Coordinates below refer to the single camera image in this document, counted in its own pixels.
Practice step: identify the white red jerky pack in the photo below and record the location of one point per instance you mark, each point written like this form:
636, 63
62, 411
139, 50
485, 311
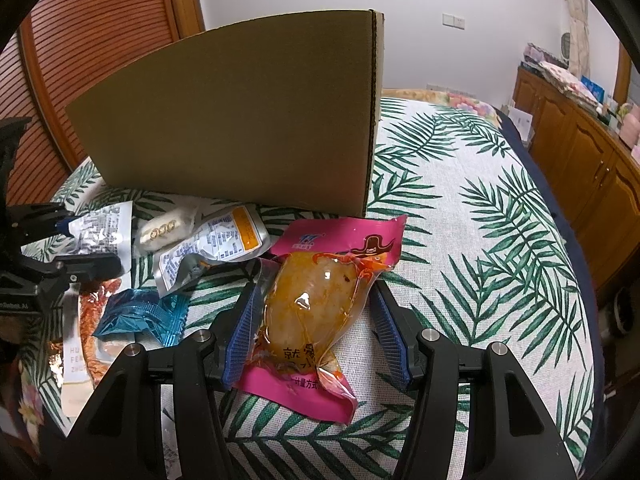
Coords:
83, 306

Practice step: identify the wooden sideboard cabinet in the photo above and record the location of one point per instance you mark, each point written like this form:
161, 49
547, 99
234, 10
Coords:
591, 174

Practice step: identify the floral bed sheet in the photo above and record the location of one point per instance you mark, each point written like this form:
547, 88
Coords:
464, 102

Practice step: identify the blue foil snack pack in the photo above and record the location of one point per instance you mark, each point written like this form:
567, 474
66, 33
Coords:
142, 310

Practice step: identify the beige floral curtain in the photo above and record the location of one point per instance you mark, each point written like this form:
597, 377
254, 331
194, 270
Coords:
579, 38

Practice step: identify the brown cardboard box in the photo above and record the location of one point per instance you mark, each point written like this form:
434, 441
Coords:
280, 111

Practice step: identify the small white cake pack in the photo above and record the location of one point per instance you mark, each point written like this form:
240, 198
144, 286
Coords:
169, 228

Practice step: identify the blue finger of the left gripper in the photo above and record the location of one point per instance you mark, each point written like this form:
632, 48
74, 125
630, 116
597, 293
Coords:
59, 224
89, 268

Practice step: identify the pink vase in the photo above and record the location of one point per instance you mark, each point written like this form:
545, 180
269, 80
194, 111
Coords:
630, 130

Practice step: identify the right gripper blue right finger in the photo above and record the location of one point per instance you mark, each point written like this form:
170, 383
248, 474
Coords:
389, 323

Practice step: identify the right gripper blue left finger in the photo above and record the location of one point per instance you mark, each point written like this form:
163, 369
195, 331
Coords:
238, 327

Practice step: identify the white wall switch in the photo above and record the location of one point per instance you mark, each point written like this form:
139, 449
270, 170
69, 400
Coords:
453, 21

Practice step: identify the wooden louvered wardrobe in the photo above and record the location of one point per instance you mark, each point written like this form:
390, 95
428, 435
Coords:
62, 48

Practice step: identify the pink chicken leg pack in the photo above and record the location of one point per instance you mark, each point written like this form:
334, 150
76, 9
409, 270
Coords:
326, 269

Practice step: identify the silver orange label pack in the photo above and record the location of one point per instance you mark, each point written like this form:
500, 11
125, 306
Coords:
233, 235

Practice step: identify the palm leaf bed cover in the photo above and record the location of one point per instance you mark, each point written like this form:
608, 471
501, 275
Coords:
484, 258

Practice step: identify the folded floral cloth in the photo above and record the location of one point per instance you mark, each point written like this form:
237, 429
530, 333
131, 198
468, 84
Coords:
568, 84

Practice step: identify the silver foil snack pack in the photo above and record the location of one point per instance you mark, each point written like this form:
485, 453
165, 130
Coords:
104, 231

